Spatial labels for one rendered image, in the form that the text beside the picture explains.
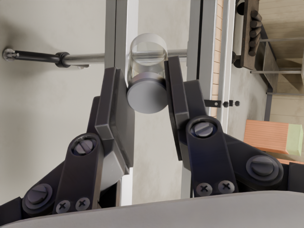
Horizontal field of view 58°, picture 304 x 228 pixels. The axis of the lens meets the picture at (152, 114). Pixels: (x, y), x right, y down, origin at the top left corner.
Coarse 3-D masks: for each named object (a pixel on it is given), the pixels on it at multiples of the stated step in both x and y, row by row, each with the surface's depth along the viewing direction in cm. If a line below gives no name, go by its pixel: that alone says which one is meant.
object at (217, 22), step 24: (192, 0) 94; (216, 0) 90; (192, 24) 95; (216, 24) 93; (192, 48) 95; (216, 48) 95; (192, 72) 96; (216, 72) 97; (216, 96) 99; (192, 192) 98
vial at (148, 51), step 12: (144, 36) 15; (156, 36) 15; (132, 48) 15; (144, 48) 14; (156, 48) 14; (132, 60) 14; (144, 60) 13; (156, 60) 13; (132, 72) 13; (144, 72) 13; (156, 72) 13
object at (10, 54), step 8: (8, 56) 127; (16, 56) 124; (24, 56) 126; (32, 56) 128; (40, 56) 130; (48, 56) 132; (56, 56) 135; (56, 64) 139; (64, 64) 138; (88, 64) 160
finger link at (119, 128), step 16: (112, 80) 12; (96, 96) 13; (112, 96) 11; (96, 112) 12; (112, 112) 10; (128, 112) 13; (96, 128) 10; (112, 128) 10; (128, 128) 12; (112, 144) 10; (128, 144) 12; (64, 160) 10; (112, 160) 10; (128, 160) 12; (48, 176) 10; (112, 176) 11; (32, 192) 9; (48, 192) 9; (32, 208) 9; (48, 208) 9
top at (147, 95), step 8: (144, 80) 12; (152, 80) 12; (128, 88) 13; (136, 88) 12; (144, 88) 12; (152, 88) 12; (160, 88) 12; (128, 96) 13; (136, 96) 13; (144, 96) 13; (152, 96) 13; (160, 96) 13; (136, 104) 13; (144, 104) 13; (152, 104) 13; (160, 104) 13; (144, 112) 14; (152, 112) 14
